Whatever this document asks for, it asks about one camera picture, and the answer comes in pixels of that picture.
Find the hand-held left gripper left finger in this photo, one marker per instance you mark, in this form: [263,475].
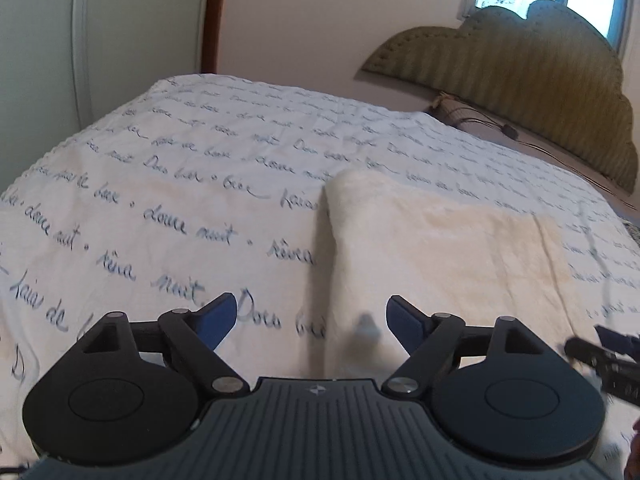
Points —
[220,317]

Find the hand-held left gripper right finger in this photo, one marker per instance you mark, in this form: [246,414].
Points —
[405,322]

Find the black power adapter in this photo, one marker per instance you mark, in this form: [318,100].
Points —
[510,131]

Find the white script printed blanket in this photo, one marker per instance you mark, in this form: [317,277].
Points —
[150,185]

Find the striped beige pillow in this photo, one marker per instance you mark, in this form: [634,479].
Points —
[460,110]

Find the brown wooden door frame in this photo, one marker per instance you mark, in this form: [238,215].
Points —
[215,15]

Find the white door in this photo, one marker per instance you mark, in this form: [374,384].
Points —
[125,35]

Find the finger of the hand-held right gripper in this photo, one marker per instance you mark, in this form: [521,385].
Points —
[585,350]

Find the cream fluffy towel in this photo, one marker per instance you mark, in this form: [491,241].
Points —
[440,260]

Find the green padded headboard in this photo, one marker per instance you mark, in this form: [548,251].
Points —
[525,70]

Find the grey bed sheet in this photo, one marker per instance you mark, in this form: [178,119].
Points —
[565,170]

